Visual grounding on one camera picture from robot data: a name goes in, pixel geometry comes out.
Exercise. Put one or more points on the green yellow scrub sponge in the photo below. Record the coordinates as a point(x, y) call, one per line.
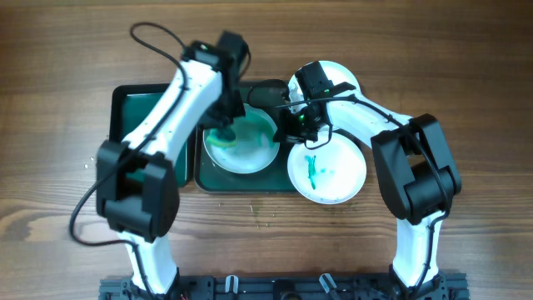
point(222, 137)

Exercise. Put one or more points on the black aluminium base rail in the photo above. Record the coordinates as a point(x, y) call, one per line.
point(362, 286)

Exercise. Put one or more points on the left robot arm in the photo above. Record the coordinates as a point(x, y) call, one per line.
point(137, 189)

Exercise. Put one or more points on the white plate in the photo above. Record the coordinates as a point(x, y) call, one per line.
point(326, 85)
point(331, 171)
point(253, 149)

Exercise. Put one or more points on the dark brown serving tray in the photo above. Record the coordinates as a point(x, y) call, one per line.
point(212, 178)

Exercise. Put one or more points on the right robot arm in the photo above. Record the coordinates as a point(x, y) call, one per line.
point(417, 178)

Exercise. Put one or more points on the black water basin tray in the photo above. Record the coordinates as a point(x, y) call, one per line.
point(130, 106)

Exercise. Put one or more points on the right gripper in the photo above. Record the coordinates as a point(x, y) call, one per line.
point(287, 130)

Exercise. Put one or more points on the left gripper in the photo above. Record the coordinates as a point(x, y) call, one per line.
point(222, 123)

